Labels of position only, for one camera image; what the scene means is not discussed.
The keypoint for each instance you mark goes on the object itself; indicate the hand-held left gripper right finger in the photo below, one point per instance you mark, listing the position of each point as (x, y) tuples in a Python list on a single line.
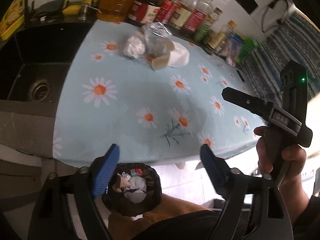
[(212, 167)]

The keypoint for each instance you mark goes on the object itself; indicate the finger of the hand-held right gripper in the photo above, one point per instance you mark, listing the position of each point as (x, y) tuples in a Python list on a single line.
[(245, 102)]

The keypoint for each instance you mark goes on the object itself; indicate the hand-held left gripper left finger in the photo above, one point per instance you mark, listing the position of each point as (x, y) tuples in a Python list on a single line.
[(106, 173)]

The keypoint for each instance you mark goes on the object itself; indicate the black trash bin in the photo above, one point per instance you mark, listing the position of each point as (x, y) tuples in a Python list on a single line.
[(150, 205)]

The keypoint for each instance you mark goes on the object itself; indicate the person's right forearm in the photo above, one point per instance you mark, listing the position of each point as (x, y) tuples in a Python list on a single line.
[(295, 205)]

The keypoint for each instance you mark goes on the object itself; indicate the person's right hand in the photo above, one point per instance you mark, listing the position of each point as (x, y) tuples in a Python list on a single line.
[(296, 165)]

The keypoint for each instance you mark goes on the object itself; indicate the black marker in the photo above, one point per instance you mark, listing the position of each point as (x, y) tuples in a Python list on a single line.
[(241, 76)]

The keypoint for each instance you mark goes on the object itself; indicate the green packet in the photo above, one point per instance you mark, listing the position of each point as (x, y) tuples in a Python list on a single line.
[(247, 48)]

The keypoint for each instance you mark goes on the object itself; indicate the patterned blue cloth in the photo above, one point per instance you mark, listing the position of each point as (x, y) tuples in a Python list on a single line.
[(272, 55)]

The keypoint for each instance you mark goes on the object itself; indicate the blue and white packet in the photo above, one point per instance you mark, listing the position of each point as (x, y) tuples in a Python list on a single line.
[(233, 46)]

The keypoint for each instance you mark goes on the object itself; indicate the brown fleece garment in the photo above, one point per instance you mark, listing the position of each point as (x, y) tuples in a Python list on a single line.
[(162, 210)]

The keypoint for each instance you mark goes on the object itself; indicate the small bottle with yellow cap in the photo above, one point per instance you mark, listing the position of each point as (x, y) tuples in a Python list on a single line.
[(218, 38)]

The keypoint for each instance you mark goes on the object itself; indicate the white paper cup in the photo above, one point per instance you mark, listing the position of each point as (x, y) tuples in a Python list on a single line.
[(178, 56)]

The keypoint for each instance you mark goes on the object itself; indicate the green bottle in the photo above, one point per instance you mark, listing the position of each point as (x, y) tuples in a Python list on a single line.
[(203, 31)]

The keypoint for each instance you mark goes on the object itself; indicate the blue daisy tablecloth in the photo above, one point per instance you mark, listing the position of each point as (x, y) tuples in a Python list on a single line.
[(140, 92)]

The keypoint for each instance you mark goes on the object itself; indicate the crushed brown paper cup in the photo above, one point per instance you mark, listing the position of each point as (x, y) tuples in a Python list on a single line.
[(160, 63)]

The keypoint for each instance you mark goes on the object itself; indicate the clear bottle with red label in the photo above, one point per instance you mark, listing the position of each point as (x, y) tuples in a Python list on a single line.
[(196, 21)]

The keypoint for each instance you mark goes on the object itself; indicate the sink drain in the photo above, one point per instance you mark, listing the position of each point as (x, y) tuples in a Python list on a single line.
[(38, 88)]

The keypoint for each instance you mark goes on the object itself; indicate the crumpled clear plastic bag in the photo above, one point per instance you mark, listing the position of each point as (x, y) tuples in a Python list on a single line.
[(156, 37)]

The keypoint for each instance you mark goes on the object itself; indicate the clear bottle with beige label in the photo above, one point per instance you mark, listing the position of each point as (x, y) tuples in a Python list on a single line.
[(180, 13)]

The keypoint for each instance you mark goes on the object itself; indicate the slim bottle with red label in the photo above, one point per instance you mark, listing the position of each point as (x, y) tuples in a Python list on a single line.
[(170, 7)]

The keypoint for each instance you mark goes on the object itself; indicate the small crumpled white paper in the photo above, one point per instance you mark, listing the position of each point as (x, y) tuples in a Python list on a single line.
[(133, 46)]

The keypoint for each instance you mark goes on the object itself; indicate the black kitchen sink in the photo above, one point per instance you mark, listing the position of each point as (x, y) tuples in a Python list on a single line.
[(50, 55)]

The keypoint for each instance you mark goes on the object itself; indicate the dark sauce jug red label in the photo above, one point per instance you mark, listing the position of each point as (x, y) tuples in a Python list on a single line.
[(143, 11)]

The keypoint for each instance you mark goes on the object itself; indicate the large clear oil jug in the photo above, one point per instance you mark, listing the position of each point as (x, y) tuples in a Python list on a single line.
[(115, 5)]

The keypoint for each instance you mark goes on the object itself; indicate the soap dispenser pump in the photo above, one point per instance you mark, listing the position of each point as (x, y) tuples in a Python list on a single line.
[(83, 10)]

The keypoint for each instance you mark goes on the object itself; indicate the yellow sponge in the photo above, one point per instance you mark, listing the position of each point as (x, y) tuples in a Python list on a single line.
[(72, 8)]

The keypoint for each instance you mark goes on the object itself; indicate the yellow dish soap bottle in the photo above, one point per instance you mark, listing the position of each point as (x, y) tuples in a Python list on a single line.
[(12, 17)]

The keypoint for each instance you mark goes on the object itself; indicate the black faucet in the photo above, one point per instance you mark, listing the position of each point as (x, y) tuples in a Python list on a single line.
[(29, 7)]

